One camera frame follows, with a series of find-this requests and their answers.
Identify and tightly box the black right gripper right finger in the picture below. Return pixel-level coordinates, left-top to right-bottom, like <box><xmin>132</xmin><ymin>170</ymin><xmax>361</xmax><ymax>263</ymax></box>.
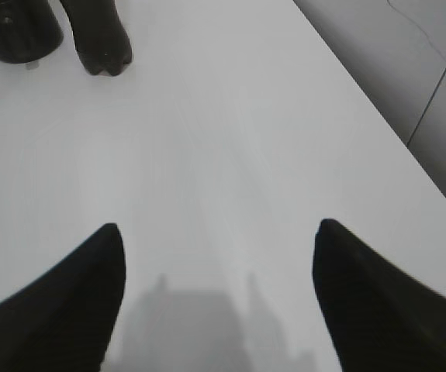
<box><xmin>312</xmin><ymin>219</ymin><xmax>446</xmax><ymax>371</ymax></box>

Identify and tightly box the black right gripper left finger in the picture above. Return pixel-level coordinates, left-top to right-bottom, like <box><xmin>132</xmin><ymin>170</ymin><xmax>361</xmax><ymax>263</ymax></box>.
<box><xmin>0</xmin><ymin>223</ymin><xmax>126</xmax><ymax>371</ymax></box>

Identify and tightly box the dark cola bottle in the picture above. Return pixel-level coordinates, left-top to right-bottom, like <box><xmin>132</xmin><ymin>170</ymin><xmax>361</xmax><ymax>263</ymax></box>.
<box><xmin>61</xmin><ymin>0</ymin><xmax>133</xmax><ymax>77</ymax></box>

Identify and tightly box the black ceramic mug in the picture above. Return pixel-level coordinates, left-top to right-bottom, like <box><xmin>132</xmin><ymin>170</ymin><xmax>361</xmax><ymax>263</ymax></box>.
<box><xmin>0</xmin><ymin>0</ymin><xmax>64</xmax><ymax>64</ymax></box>

